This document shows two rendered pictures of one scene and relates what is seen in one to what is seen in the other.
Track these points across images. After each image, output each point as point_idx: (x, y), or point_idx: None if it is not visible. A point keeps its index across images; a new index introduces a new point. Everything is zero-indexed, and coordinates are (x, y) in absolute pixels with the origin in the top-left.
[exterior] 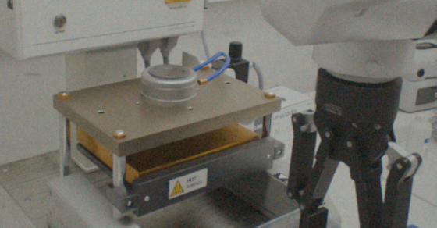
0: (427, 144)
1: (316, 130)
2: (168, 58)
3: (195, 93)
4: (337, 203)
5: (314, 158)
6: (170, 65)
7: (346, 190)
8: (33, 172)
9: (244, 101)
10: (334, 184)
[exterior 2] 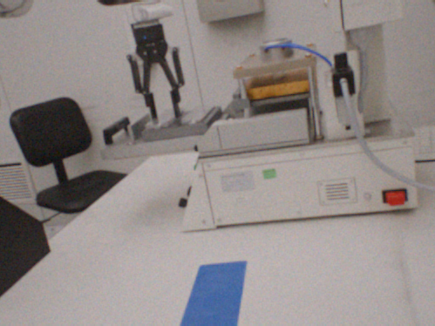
0: None
1: (172, 56)
2: (361, 54)
3: (263, 55)
4: (319, 302)
5: (167, 62)
6: (282, 38)
7: (337, 325)
8: None
9: (243, 65)
10: (357, 323)
